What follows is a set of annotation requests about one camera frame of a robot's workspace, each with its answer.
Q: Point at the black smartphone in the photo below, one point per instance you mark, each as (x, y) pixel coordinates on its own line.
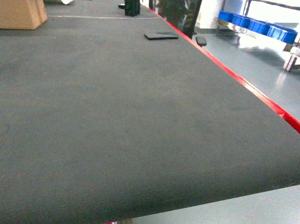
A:
(161, 36)

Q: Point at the steel shelf rack with bins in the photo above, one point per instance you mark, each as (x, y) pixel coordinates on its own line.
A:
(242, 24)

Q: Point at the black office chair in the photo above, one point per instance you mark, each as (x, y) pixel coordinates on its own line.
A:
(182, 14)

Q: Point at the dark grey table mat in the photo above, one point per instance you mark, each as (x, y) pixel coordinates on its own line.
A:
(98, 123)

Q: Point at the black box stand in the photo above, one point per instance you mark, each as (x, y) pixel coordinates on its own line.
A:
(131, 7)

